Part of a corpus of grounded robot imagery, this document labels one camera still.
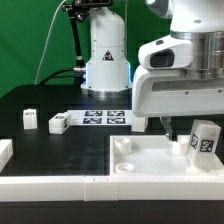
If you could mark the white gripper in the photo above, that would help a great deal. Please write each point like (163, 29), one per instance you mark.
(167, 93)

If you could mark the white square tabletop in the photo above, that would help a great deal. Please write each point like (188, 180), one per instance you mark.
(155, 155)

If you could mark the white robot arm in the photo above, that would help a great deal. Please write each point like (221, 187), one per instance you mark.
(199, 21)

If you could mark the white plate with markers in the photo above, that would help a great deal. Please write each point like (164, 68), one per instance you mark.
(100, 117)

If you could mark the white U-shaped fence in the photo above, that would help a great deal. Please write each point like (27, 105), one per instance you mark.
(112, 187)

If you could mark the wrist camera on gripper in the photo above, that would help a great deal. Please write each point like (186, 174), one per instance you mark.
(166, 53)

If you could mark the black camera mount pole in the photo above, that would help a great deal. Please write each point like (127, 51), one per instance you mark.
(78, 11)

